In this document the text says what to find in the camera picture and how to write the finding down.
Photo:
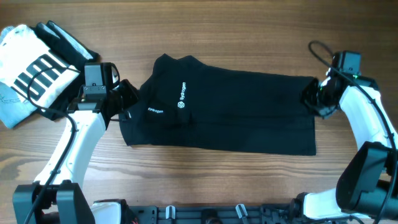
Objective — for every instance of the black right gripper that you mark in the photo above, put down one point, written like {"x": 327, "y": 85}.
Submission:
{"x": 313, "y": 97}

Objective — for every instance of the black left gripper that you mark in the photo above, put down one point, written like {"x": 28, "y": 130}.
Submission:
{"x": 131, "y": 91}

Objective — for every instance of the black polo shirt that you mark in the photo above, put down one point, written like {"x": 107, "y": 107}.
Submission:
{"x": 188, "y": 103}

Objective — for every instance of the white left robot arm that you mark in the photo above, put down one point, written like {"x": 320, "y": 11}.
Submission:
{"x": 55, "y": 196}

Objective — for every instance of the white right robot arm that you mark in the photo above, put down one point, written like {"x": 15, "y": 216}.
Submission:
{"x": 368, "y": 186}

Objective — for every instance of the folded black shirt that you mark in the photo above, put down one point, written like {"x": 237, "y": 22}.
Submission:
{"x": 72, "y": 51}

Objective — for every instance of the folded white striped shirt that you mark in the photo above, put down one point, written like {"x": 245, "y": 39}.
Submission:
{"x": 32, "y": 69}

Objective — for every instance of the folded grey shirt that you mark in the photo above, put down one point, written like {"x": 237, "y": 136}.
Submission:
{"x": 13, "y": 109}

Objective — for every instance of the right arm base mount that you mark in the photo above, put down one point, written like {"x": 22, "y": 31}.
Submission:
{"x": 320, "y": 205}

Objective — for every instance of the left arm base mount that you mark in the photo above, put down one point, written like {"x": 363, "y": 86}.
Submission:
{"x": 112, "y": 211}

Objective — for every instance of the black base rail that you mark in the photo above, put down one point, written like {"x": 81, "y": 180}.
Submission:
{"x": 264, "y": 214}

